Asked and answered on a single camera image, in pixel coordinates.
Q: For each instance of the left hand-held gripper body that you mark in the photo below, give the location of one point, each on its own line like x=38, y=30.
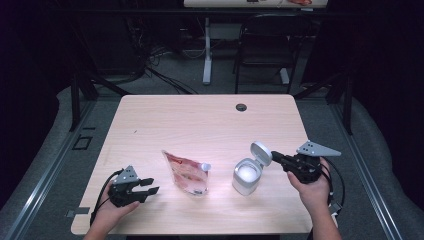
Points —
x=123, y=193

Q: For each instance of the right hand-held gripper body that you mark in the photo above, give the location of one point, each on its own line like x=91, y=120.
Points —
x=305, y=168

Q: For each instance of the grey flip-lid seasoning jar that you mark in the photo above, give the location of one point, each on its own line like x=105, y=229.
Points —
x=246, y=180

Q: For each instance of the white spout pouch red print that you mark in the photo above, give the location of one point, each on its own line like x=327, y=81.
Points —
x=186, y=175

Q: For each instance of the white pouch screw cap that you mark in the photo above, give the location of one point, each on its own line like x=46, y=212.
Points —
x=205, y=166

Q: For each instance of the person's left hand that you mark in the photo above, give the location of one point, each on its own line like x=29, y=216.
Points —
x=110, y=215

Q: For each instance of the person's right hand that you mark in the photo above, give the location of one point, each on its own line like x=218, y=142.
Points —
x=315, y=195

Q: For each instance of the grey tape strip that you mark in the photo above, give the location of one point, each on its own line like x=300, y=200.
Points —
x=80, y=211

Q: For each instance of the black metal stand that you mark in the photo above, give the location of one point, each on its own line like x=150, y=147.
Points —
x=347, y=106
x=75, y=100

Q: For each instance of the white desk foot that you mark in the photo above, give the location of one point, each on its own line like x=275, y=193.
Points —
x=284, y=76

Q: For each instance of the black folding chair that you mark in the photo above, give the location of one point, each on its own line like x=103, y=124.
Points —
x=271, y=43

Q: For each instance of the white desk leg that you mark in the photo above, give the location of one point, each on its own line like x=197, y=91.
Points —
x=207, y=56

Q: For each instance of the white-topped desk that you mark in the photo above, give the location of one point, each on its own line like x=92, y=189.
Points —
x=233, y=3

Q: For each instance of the aluminium floor rail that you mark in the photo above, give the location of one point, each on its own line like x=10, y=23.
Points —
x=363, y=170
x=50, y=170

